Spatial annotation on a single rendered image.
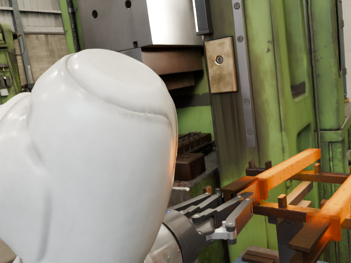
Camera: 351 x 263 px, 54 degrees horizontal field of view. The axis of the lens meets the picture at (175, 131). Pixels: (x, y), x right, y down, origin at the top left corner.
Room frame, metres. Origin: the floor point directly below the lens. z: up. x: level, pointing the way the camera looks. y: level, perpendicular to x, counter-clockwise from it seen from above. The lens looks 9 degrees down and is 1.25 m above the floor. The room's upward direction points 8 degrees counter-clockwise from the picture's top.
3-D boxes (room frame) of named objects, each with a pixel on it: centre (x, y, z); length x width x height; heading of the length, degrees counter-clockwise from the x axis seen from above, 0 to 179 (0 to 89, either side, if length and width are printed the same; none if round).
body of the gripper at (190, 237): (0.42, 0.01, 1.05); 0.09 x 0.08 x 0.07; 139
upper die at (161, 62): (1.37, 0.04, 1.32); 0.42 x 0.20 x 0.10; 147
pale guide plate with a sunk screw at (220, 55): (1.13, -0.18, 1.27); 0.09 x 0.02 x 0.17; 57
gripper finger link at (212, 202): (0.48, -0.02, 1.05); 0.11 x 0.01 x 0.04; 143
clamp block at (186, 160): (1.14, -0.02, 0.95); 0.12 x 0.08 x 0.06; 147
